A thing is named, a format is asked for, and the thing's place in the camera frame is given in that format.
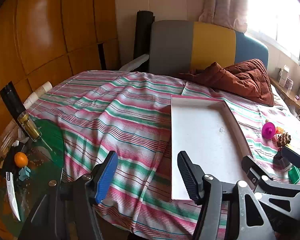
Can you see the grey yellow blue headboard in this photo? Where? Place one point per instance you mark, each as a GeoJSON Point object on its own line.
{"type": "Point", "coordinates": [210, 45]}

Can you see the white carton box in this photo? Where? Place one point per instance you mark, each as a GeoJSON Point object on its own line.
{"type": "Point", "coordinates": [285, 75]}

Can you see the brown wooden massage comb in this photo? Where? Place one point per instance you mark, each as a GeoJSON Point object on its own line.
{"type": "Point", "coordinates": [283, 140]}

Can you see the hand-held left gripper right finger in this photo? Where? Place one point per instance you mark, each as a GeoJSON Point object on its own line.
{"type": "Point", "coordinates": [190, 177]}

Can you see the striped pink green bedsheet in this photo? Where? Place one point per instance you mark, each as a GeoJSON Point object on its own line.
{"type": "Point", "coordinates": [115, 105]}

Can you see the glass bottle with black cap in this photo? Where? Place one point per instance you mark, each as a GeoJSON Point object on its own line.
{"type": "Point", "coordinates": [27, 125]}

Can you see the clear plastic bag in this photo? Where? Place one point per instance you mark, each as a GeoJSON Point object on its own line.
{"type": "Point", "coordinates": [7, 140]}

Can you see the orange fruit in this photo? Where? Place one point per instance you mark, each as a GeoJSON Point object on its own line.
{"type": "Point", "coordinates": [20, 159]}

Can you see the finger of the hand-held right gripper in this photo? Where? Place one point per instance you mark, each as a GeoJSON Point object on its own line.
{"type": "Point", "coordinates": [296, 160]}
{"type": "Point", "coordinates": [250, 166]}

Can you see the pale pillow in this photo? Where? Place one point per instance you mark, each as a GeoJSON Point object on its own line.
{"type": "Point", "coordinates": [278, 100]}

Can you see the small purple toy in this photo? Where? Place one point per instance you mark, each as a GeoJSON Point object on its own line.
{"type": "Point", "coordinates": [297, 97]}

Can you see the green toy block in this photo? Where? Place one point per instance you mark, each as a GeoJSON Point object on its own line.
{"type": "Point", "coordinates": [295, 176]}

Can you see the small blue block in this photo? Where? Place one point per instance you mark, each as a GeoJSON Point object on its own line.
{"type": "Point", "coordinates": [25, 174]}

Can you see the beige patterned curtain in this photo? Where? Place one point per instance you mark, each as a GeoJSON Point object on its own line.
{"type": "Point", "coordinates": [222, 5]}

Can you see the wooden wardrobe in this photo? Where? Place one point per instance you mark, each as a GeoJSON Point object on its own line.
{"type": "Point", "coordinates": [52, 30]}

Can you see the magenta spinning top toy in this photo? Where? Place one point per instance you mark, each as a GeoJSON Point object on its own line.
{"type": "Point", "coordinates": [268, 130]}

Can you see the brown quilted duvet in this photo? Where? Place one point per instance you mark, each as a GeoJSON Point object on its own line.
{"type": "Point", "coordinates": [245, 80]}

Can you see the white packet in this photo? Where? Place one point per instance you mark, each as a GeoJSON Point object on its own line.
{"type": "Point", "coordinates": [12, 195]}

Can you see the wooden side table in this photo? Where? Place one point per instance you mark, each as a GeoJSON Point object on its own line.
{"type": "Point", "coordinates": [287, 92]}

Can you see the stack of paper cups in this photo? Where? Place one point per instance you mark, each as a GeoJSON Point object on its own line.
{"type": "Point", "coordinates": [37, 95]}

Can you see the pink white shallow box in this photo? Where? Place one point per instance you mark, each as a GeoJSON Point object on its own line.
{"type": "Point", "coordinates": [200, 130]}

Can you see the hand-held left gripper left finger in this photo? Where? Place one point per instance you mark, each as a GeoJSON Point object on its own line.
{"type": "Point", "coordinates": [106, 177]}

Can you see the black rolled mat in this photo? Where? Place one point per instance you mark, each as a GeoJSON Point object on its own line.
{"type": "Point", "coordinates": [142, 35]}

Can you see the orange toy block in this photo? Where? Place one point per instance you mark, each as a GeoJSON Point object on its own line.
{"type": "Point", "coordinates": [280, 130]}

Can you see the window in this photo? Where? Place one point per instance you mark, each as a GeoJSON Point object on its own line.
{"type": "Point", "coordinates": [277, 17]}

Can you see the round green glass table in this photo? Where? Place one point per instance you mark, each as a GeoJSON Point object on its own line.
{"type": "Point", "coordinates": [50, 145]}

